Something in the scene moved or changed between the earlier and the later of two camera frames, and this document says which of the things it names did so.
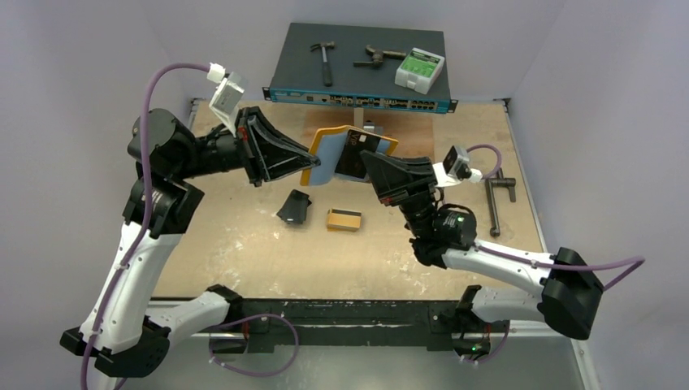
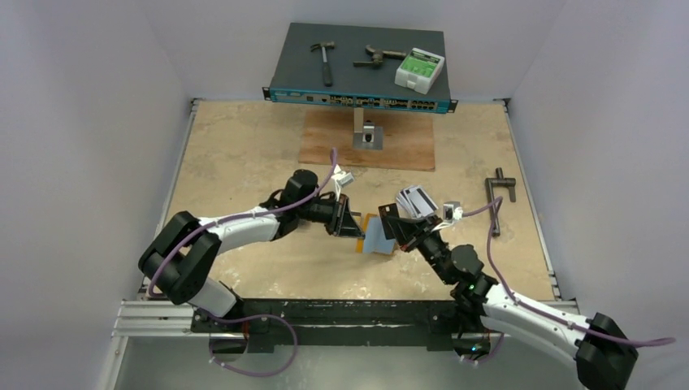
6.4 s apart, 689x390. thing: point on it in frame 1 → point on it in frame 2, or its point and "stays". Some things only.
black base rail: (350, 322) stays
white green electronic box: (418, 70) stays
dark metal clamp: (500, 181) stays
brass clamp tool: (378, 57) stays
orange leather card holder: (327, 145) → (374, 239)
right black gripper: (408, 192) → (408, 231)
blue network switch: (355, 67) stays
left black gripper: (268, 152) → (340, 222)
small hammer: (327, 71) stays
